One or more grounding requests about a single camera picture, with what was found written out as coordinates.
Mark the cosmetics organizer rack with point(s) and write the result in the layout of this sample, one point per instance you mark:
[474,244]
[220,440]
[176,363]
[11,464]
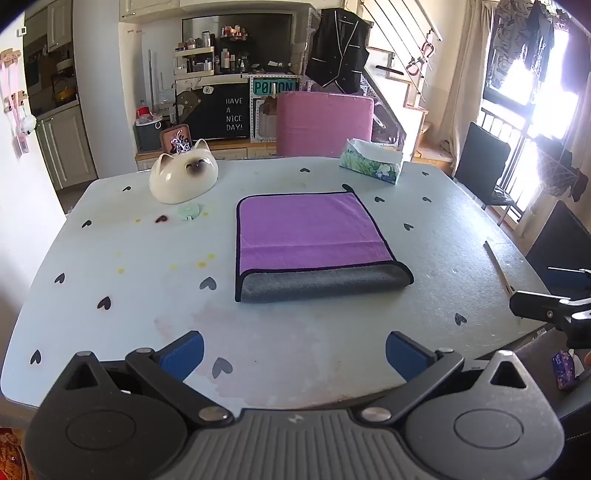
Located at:
[194,60]

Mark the cat-shaped ceramic bowl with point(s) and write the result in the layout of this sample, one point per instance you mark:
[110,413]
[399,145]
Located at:
[182,177]

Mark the round green coaster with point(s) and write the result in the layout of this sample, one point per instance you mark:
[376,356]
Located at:
[189,211]

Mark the teal sign plate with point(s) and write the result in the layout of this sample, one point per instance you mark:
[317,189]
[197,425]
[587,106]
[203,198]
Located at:
[273,87]

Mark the black dining chair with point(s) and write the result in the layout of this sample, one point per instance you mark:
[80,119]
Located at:
[482,161]
[561,235]

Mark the thin wooden stick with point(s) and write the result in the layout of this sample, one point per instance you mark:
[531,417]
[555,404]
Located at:
[498,267]

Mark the black letter board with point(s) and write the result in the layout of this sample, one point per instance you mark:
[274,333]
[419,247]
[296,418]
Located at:
[221,113]

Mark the black vest with white trim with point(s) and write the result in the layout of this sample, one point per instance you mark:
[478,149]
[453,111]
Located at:
[337,46]

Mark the pink chair back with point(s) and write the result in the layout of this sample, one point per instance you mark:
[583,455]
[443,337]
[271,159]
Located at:
[323,124]

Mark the green floral tissue box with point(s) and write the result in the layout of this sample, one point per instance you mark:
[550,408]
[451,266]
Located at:
[367,162]

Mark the dark hanging clothes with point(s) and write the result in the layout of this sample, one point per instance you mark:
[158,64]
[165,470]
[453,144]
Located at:
[521,37]

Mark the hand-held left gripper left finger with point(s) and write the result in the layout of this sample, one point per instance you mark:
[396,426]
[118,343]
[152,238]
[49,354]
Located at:
[183,356]

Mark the pink wall hangings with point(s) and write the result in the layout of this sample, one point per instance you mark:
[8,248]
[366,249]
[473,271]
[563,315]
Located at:
[17,115]

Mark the small framed picture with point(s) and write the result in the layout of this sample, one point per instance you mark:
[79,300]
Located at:
[171,137]

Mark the beige curtain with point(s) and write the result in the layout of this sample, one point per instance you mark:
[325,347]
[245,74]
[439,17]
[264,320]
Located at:
[466,69]

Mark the pale green kitchen cabinet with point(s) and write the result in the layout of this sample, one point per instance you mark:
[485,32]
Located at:
[64,147]

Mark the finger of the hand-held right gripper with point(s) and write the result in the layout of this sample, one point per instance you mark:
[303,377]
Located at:
[568,276]
[535,305]

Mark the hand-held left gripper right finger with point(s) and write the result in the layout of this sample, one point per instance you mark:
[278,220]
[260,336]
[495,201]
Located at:
[406,356]

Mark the purple patterned packet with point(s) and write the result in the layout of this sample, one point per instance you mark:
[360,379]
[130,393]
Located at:
[563,370]

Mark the purple and grey towel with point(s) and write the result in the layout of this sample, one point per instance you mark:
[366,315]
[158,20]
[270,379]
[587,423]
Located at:
[309,230]

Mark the red patterned mat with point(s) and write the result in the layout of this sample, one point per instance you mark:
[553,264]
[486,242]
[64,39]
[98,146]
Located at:
[11,454]

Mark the staircase with metal railing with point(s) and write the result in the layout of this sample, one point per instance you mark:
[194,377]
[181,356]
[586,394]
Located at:
[406,64]

